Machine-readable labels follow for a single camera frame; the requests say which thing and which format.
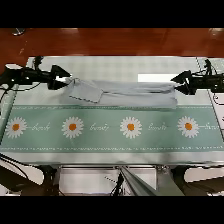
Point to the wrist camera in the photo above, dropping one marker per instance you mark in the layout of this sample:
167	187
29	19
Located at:
37	62
208	66

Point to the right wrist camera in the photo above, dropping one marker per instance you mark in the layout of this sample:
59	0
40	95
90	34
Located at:
208	66

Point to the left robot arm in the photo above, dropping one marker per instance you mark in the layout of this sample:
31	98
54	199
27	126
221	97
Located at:
16	76

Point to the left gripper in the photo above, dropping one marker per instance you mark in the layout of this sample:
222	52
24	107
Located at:
42	77

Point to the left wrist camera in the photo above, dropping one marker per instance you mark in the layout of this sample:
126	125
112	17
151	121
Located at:
37	62

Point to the silver frame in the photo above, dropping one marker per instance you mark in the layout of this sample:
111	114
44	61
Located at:
140	185

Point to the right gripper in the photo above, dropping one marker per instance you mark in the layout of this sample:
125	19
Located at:
198	83

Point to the grey-blue shirt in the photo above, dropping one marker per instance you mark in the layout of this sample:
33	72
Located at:
133	95

